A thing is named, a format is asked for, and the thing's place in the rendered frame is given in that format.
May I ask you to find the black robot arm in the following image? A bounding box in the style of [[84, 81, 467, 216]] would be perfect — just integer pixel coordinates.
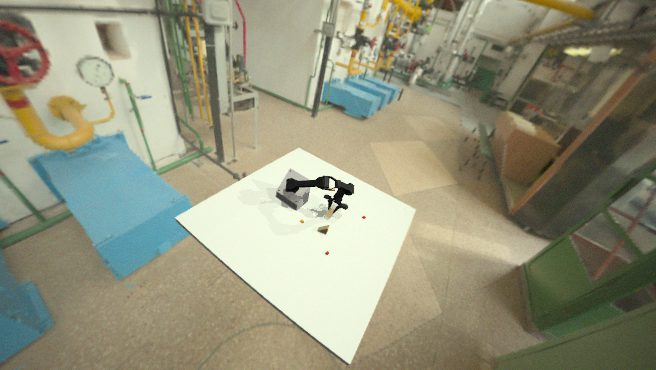
[[285, 176, 354, 196]]

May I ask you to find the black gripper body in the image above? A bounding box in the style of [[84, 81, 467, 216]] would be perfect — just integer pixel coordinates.
[[323, 192, 348, 210]]

